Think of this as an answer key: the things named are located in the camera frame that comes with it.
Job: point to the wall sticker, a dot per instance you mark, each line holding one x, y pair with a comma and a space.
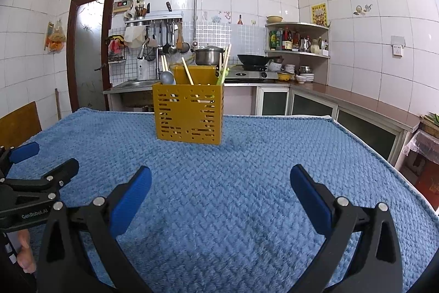
362, 9

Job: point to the white wall socket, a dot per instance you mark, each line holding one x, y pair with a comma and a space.
398, 46

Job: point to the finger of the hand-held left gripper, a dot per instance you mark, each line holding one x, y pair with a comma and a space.
24, 152
51, 181

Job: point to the row of condiment bottles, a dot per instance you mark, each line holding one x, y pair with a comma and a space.
284, 40

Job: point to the wooden chopstick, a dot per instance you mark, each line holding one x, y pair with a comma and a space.
164, 64
225, 58
167, 63
187, 71
229, 52

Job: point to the grey spoon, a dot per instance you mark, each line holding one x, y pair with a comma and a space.
167, 77

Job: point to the white hanging towel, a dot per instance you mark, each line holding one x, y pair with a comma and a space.
134, 36

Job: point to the metal wall rack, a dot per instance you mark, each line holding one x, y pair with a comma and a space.
157, 18

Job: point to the person's left hand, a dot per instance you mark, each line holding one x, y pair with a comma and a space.
26, 253

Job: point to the blue textured blanket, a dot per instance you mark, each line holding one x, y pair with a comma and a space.
223, 176

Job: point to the yellow wall poster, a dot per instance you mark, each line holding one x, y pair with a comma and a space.
318, 13

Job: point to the kitchen counter with cabinets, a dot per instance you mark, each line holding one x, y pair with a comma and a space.
360, 104

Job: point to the wooden chair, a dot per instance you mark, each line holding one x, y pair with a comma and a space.
20, 124

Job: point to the beige bowl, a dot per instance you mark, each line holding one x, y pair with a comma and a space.
274, 19

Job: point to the small metal kettle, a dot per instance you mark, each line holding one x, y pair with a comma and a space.
305, 46

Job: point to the small yellow pot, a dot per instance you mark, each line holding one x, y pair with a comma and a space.
284, 76

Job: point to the steel cooking pot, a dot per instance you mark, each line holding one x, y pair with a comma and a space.
205, 56

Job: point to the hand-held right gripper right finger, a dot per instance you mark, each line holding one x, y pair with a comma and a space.
310, 200

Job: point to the wooden stick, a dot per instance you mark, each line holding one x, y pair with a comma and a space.
58, 104

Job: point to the white corner shelf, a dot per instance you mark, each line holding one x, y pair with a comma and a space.
315, 54

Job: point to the brown framed glass door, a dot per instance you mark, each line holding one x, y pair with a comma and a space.
89, 66

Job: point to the gas stove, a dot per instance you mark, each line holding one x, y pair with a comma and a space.
250, 75

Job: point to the plastic covered red stand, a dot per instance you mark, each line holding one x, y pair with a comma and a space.
427, 176

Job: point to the hanging plastic bag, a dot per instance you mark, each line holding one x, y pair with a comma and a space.
56, 39

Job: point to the yellow slotted utensil holder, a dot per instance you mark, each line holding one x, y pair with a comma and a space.
188, 118

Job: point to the wall controller box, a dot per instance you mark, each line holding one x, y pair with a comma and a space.
122, 5

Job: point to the cup of chopsticks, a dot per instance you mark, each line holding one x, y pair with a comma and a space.
141, 12

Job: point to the black wok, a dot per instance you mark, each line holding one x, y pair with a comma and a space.
253, 59

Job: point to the stack of bowls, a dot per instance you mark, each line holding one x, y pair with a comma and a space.
305, 76

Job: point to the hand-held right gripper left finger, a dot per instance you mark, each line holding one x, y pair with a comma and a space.
132, 197

